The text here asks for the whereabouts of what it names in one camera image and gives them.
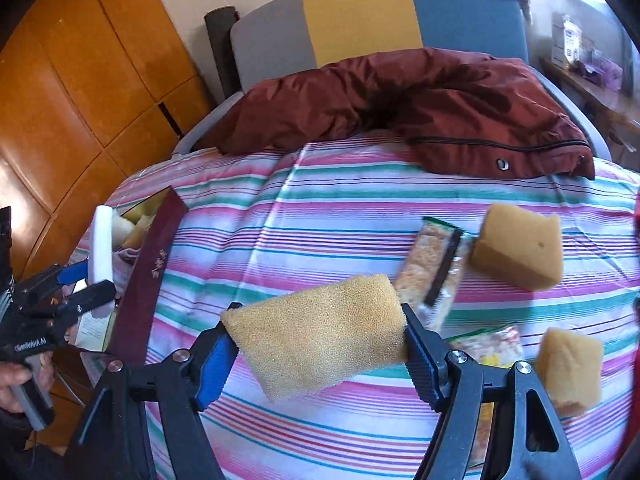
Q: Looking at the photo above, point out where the maroon gold-lined gift box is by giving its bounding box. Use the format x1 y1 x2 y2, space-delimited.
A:
75 186 190 367

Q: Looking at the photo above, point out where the white foam block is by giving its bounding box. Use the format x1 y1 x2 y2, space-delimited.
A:
88 204 117 288

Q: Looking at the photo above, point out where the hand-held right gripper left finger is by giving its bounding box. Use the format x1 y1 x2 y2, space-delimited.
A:
64 321 241 480

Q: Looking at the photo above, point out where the coarse yellow sponge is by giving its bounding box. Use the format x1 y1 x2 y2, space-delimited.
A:
220 274 408 403

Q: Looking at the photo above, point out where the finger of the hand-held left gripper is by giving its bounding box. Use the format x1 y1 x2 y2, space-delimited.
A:
19 263 91 298
54 280 119 322

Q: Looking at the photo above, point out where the purple bag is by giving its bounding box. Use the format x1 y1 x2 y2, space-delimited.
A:
582 50 626 91

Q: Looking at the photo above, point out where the maroon padded jacket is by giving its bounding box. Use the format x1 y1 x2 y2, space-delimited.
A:
197 47 597 181

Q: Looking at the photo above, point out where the striped bedsheet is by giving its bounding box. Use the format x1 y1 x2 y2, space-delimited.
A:
107 130 640 480

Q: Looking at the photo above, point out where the person's left hand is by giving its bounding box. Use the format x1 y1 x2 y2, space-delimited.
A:
0 352 54 414

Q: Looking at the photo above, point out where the wooden side table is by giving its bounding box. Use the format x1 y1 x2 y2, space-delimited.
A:
540 55 640 133

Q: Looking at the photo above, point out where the small smooth tan sponge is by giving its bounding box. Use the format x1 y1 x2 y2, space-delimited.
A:
535 327 605 418

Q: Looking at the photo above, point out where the black-striped clear snack packet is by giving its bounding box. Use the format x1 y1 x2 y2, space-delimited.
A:
395 216 473 333

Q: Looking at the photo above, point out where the grey yellow blue chair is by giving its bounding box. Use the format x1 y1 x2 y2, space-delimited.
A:
172 0 613 161

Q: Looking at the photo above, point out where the yellow green snack packet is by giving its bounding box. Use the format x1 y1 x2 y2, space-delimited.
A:
446 324 526 467

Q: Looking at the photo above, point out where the large notched tan sponge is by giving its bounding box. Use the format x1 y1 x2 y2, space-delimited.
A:
470 203 565 292

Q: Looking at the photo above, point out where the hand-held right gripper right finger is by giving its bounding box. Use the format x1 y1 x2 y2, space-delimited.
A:
399 304 577 480

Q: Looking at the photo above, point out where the white package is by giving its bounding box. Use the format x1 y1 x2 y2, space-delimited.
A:
550 12 586 71

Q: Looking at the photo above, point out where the wooden wardrobe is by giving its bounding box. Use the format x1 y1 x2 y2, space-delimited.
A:
0 0 216 281

